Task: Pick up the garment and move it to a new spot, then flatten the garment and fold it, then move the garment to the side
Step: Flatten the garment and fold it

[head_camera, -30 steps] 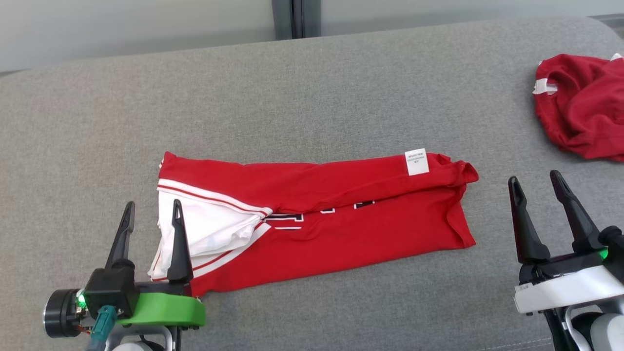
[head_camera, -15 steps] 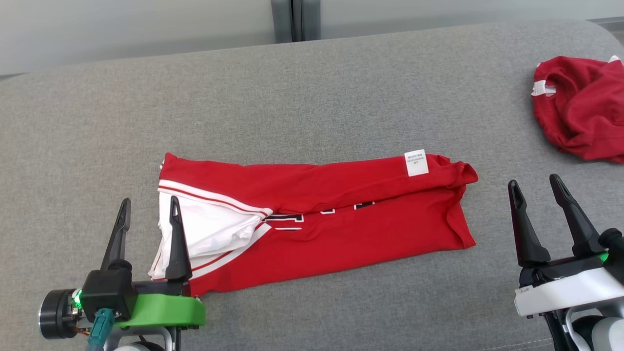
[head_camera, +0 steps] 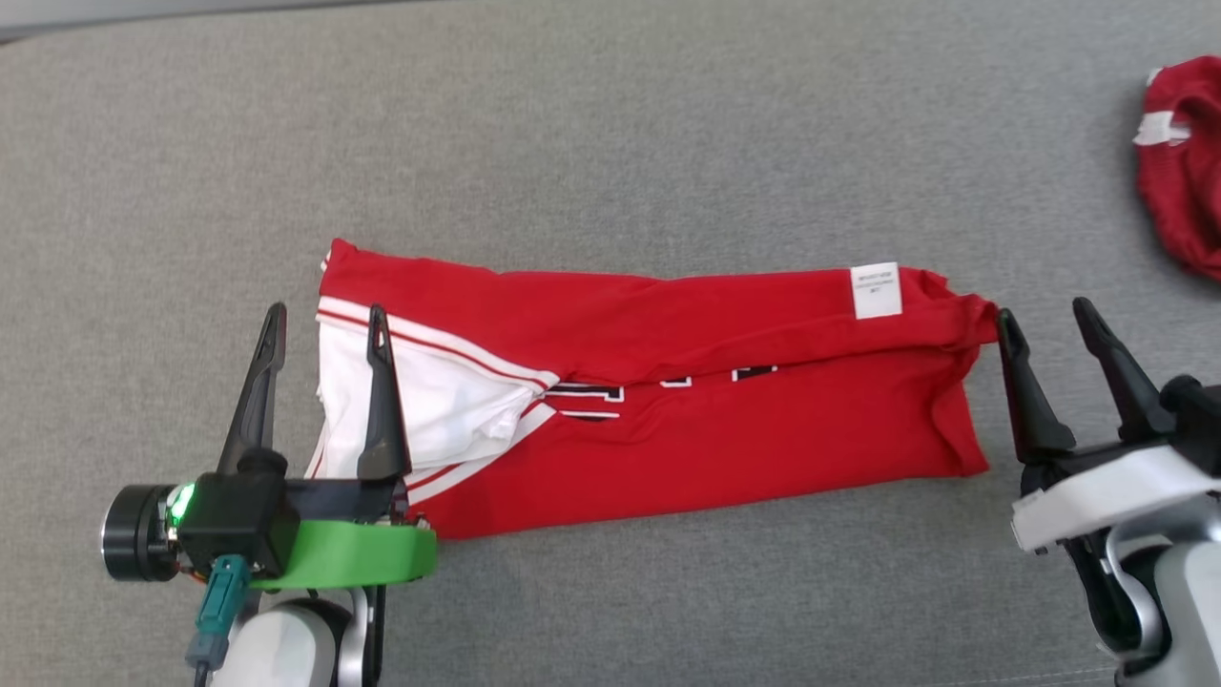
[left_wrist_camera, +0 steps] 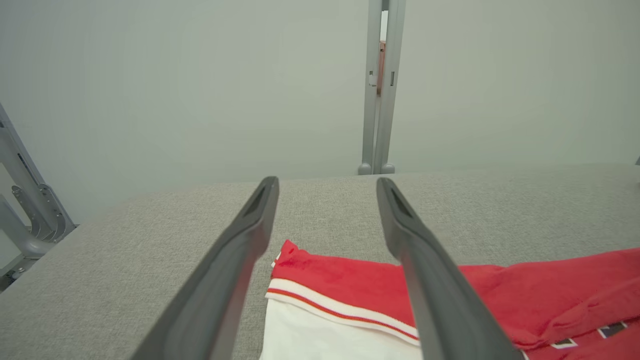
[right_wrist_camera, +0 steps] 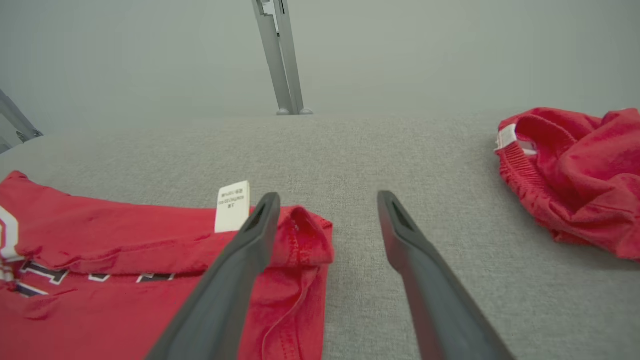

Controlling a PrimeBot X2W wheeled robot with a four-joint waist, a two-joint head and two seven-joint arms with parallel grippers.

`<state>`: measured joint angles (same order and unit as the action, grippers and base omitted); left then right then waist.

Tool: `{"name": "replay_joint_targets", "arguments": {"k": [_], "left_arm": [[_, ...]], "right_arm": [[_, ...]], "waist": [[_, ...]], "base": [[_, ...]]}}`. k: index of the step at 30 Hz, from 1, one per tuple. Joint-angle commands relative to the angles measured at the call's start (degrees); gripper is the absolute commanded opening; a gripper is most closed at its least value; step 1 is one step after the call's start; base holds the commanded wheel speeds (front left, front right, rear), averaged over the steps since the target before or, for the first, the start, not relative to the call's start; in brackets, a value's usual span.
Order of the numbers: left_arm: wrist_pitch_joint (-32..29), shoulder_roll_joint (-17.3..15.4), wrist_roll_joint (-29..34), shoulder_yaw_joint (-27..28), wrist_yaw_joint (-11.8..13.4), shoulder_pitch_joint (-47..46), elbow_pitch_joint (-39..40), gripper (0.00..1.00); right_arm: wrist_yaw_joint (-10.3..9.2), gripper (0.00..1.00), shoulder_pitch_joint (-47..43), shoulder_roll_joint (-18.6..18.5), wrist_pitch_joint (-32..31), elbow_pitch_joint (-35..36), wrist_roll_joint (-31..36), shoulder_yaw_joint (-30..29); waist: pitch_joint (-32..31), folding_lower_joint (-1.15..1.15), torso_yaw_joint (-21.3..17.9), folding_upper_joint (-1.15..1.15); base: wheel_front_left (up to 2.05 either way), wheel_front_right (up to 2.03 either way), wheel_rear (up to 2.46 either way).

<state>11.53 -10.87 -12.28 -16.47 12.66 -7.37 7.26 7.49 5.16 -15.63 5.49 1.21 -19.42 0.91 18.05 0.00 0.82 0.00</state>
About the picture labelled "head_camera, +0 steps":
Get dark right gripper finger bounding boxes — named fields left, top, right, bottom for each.
left=995, top=308, right=1077, bottom=466
left=1072, top=298, right=1176, bottom=445

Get red shorts with white stripe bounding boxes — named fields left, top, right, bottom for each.
left=1133, top=55, right=1221, bottom=282

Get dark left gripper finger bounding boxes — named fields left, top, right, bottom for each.
left=358, top=305, right=413, bottom=483
left=217, top=303, right=287, bottom=476

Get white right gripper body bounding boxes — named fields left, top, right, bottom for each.
left=1011, top=441, right=1221, bottom=554

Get red jersey with black lettering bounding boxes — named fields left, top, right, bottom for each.
left=305, top=239, right=1001, bottom=541

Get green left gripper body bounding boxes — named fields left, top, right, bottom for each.
left=250, top=477, right=438, bottom=588

